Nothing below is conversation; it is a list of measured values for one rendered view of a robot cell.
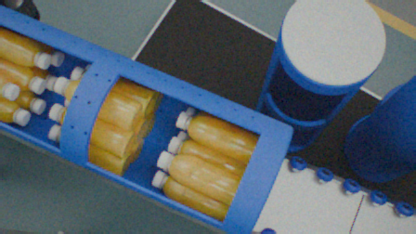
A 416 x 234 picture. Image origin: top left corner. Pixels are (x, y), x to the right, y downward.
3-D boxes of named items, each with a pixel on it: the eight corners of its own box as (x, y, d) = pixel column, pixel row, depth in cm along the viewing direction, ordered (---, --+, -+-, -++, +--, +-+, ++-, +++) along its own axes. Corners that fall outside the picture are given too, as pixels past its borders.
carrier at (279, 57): (253, 88, 224) (253, 152, 217) (279, -13, 140) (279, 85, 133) (318, 91, 224) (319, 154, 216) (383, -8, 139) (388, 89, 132)
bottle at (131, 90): (150, 94, 119) (78, 63, 121) (140, 122, 120) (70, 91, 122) (159, 90, 125) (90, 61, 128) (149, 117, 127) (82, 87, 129)
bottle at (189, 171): (238, 205, 120) (164, 173, 123) (249, 177, 120) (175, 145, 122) (235, 212, 113) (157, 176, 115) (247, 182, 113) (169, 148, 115)
